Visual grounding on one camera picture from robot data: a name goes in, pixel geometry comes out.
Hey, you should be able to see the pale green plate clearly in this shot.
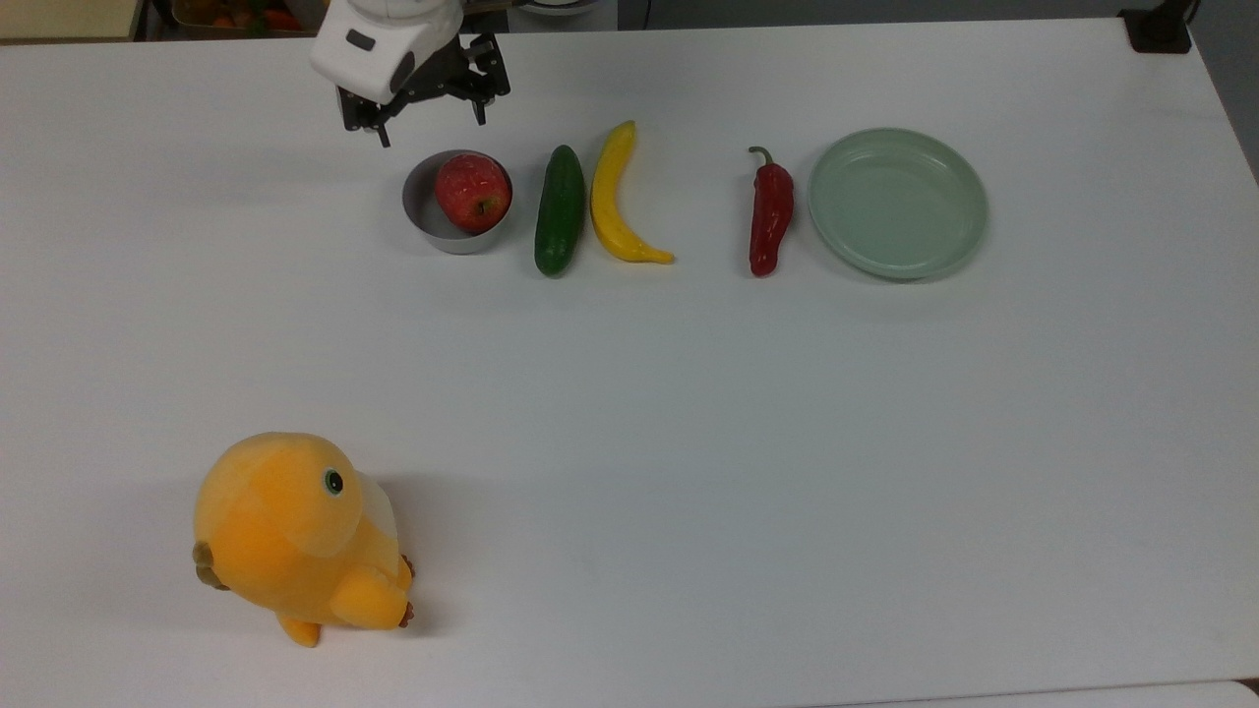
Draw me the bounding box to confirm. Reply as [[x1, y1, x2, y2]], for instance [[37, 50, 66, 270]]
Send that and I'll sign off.
[[808, 128, 989, 281]]

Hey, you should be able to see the orange plush toy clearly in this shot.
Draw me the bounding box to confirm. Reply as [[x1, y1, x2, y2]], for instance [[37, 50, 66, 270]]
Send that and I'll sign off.
[[192, 432, 417, 648]]

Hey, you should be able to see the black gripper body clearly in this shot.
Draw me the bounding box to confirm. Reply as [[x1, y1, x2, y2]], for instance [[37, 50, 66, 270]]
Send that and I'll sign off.
[[337, 32, 513, 134]]

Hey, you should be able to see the green cucumber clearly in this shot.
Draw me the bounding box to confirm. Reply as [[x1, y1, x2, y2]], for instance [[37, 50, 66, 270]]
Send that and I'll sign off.
[[534, 145, 587, 278]]

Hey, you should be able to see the red apple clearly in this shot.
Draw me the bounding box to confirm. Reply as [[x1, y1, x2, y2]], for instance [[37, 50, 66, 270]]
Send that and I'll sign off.
[[436, 153, 513, 235]]

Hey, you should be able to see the red chili pepper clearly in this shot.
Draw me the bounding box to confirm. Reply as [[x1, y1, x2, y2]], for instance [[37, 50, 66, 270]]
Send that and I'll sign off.
[[748, 146, 796, 278]]

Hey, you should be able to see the yellow banana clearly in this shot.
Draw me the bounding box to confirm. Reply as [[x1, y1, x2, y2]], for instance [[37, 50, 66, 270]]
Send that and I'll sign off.
[[590, 120, 676, 266]]

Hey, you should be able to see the crate of vegetables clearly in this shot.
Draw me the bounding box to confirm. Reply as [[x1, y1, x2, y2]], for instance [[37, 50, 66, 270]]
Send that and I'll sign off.
[[169, 0, 308, 38]]

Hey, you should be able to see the gray round bowl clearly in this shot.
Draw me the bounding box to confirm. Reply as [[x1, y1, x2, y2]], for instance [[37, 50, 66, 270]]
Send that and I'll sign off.
[[401, 149, 514, 256]]

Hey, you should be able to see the beige board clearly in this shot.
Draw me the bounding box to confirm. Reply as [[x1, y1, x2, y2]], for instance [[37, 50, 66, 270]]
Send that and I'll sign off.
[[0, 0, 145, 42]]

